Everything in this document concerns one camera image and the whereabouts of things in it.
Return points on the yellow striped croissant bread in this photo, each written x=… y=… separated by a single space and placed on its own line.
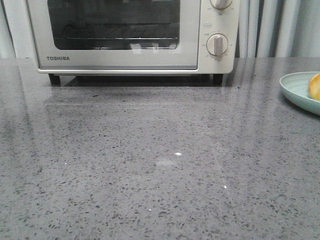
x=313 y=87

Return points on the oven knob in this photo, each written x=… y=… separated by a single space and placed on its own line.
x=217 y=45
x=220 y=4

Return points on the light green round plate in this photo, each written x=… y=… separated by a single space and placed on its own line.
x=294 y=87

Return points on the upper oven knob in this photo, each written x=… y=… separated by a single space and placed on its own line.
x=220 y=4

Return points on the white Toshiba toaster oven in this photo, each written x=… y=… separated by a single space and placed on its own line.
x=212 y=21

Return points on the lower oven knob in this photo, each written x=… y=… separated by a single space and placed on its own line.
x=217 y=45

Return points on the metal oven wire rack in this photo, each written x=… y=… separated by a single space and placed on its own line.
x=123 y=32

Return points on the glass oven door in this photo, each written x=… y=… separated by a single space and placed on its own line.
x=49 y=18

